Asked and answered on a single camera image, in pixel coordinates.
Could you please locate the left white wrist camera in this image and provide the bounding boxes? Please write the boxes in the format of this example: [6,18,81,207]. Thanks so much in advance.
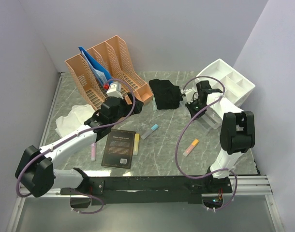
[106,82,123,99]

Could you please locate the green cap highlighter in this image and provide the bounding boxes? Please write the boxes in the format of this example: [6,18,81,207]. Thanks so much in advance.
[152,100,157,111]

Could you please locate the purple highlighter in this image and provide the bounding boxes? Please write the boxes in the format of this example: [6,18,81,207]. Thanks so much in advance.
[90,143,97,161]

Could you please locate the white plastic drawer unit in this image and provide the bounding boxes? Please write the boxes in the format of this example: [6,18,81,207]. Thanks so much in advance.
[190,58,256,131]

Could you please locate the black cloth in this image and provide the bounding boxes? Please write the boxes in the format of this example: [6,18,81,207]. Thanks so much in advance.
[149,79,183,110]

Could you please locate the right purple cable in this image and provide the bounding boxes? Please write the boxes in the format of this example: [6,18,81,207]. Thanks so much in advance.
[175,76,237,211]

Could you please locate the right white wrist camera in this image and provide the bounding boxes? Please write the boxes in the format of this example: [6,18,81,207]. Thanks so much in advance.
[180,88,195,103]

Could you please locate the peach plastic file organizer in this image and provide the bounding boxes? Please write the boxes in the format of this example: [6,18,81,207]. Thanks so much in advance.
[65,35,153,110]

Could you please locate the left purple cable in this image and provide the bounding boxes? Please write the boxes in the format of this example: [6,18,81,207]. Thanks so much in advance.
[15,78,136,215]

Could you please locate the blue cap highlighter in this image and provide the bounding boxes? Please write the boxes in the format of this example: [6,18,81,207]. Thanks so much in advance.
[141,124,159,140]

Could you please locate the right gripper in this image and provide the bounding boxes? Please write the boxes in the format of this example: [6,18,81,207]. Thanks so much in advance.
[185,98,208,121]

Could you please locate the orange cap pink highlighter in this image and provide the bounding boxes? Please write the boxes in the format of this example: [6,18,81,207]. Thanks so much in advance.
[183,139,199,157]

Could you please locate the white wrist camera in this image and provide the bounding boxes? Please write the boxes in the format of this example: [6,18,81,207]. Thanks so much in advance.
[180,88,195,103]
[106,82,123,99]

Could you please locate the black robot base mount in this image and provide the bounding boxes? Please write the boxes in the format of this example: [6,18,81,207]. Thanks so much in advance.
[59,175,233,210]

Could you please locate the blue document folder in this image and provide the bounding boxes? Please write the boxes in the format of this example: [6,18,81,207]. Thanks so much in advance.
[78,46,111,86]

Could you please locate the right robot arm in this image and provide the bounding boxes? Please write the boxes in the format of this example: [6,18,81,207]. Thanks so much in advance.
[185,80,255,193]

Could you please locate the black book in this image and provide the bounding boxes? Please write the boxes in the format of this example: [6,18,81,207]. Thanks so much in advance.
[101,129,135,169]

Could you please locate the white cloth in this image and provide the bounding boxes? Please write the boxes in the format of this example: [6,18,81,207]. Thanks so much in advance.
[55,104,95,138]

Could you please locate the aluminium rail frame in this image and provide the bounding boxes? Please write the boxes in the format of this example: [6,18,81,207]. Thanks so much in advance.
[6,72,285,232]

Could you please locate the purple cable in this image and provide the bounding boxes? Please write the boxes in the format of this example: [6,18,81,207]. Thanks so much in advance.
[175,76,237,211]
[15,78,136,215]

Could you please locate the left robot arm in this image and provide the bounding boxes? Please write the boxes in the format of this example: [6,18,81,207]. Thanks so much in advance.
[15,93,144,197]

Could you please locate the yellow highlighter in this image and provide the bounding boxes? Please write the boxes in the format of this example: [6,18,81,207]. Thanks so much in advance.
[133,133,140,156]

